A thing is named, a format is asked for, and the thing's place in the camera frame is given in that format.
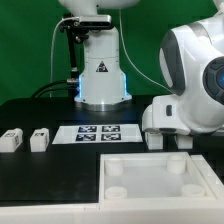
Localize black camera on stand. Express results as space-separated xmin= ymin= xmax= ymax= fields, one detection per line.
xmin=59 ymin=13 xmax=113 ymax=98

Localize white square table top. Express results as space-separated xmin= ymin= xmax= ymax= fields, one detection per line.
xmin=99 ymin=152 xmax=215 ymax=204

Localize white camera cable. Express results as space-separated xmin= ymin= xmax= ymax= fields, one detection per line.
xmin=49 ymin=18 xmax=73 ymax=98

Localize white sheet with AprilTags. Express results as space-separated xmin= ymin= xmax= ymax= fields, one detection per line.
xmin=53 ymin=124 xmax=142 ymax=144

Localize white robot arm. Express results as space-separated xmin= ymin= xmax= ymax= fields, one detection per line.
xmin=58 ymin=0 xmax=224 ymax=135

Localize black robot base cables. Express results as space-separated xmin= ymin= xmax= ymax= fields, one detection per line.
xmin=30 ymin=78 xmax=80 ymax=99

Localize white L-shaped obstacle fence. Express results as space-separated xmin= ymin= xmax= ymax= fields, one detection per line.
xmin=0 ymin=154 xmax=224 ymax=224

